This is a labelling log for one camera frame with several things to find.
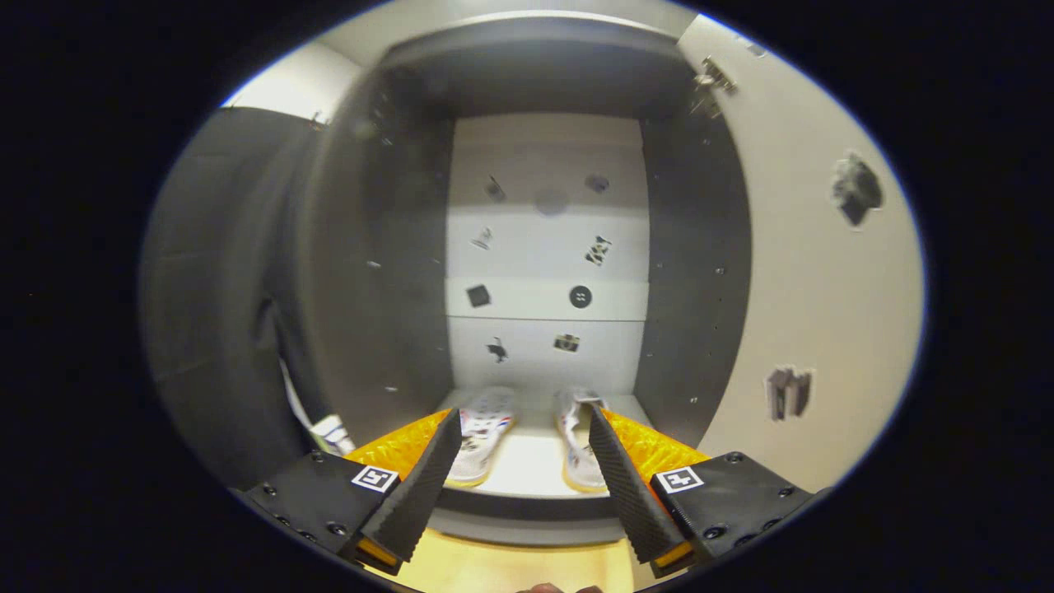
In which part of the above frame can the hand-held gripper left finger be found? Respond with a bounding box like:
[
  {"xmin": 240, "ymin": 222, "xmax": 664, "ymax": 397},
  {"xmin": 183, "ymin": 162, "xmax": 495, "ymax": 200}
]
[{"xmin": 239, "ymin": 408, "xmax": 464, "ymax": 577}]

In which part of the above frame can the black backdrop cloth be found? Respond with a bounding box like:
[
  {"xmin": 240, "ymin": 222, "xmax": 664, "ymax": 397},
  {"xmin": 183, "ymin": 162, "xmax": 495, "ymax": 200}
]
[{"xmin": 138, "ymin": 107, "xmax": 330, "ymax": 491}]

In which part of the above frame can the white sheet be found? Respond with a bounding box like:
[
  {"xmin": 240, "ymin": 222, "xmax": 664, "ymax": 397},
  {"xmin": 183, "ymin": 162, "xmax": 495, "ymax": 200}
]
[{"xmin": 278, "ymin": 358, "xmax": 322, "ymax": 433}]

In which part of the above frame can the white canvas shoe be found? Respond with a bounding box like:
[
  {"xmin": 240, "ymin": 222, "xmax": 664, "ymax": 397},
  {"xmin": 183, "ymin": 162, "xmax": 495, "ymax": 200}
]
[
  {"xmin": 553, "ymin": 387, "xmax": 610, "ymax": 495},
  {"xmin": 445, "ymin": 387, "xmax": 518, "ymax": 488}
]

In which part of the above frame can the metal door hinge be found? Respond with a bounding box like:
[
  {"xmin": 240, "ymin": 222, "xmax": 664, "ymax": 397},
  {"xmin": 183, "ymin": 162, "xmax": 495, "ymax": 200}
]
[{"xmin": 692, "ymin": 56, "xmax": 738, "ymax": 116}]

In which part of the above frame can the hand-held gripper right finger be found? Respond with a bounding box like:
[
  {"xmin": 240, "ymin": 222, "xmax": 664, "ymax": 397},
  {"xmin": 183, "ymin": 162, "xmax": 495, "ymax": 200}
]
[{"xmin": 589, "ymin": 406, "xmax": 828, "ymax": 580}]

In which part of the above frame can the dark grey shoe cabinet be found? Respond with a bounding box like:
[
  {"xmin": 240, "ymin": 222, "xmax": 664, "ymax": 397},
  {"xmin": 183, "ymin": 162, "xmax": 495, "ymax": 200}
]
[{"xmin": 263, "ymin": 15, "xmax": 754, "ymax": 546}]

